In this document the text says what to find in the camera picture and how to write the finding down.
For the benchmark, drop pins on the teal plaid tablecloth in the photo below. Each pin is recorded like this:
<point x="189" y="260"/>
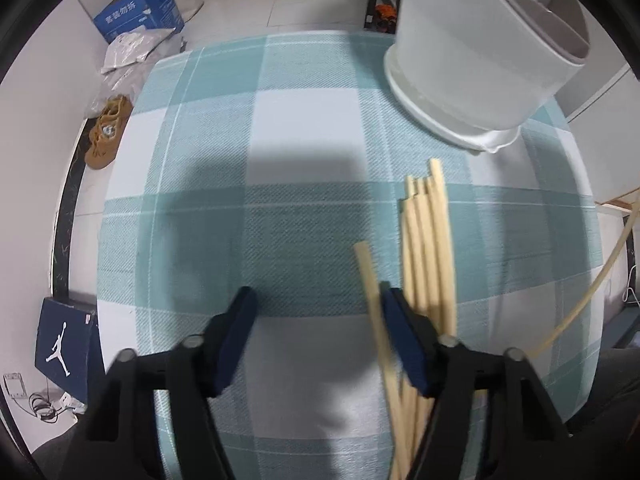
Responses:
<point x="263" y="162"/>

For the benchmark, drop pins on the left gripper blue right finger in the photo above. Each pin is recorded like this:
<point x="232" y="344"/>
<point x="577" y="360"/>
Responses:
<point x="413" y="337"/>

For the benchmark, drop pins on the wooden chopstick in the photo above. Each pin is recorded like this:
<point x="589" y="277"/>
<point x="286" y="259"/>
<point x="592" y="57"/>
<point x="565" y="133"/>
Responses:
<point x="420" y="302"/>
<point x="372" y="291"/>
<point x="407" y="396"/>
<point x="593" y="288"/>
<point x="434" y="311"/>
<point x="445" y="251"/>

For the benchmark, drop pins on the orange object on floor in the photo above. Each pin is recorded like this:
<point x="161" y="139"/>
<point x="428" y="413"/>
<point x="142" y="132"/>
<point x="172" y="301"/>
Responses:
<point x="385" y="19"/>

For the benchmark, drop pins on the tan suede shoe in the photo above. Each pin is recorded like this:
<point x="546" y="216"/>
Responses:
<point x="114" y="115"/>
<point x="105" y="137"/>

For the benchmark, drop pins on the navy Jordan shoe box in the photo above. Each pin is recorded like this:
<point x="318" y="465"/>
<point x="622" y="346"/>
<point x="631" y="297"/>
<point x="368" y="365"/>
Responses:
<point x="68" y="349"/>

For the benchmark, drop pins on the white utensil holder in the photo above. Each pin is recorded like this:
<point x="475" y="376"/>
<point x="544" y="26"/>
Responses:
<point x="473" y="71"/>

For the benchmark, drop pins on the large grey parcel bag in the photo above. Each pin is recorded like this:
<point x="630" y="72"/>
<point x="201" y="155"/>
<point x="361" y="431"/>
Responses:
<point x="129" y="80"/>

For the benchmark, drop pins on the grey plastic parcel bag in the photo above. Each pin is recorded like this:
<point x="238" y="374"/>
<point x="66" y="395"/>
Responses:
<point x="133" y="47"/>

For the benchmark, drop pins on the blue cardboard box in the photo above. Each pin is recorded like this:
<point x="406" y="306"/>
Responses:
<point x="128" y="15"/>

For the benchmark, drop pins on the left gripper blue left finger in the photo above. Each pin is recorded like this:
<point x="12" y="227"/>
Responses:
<point x="231" y="335"/>

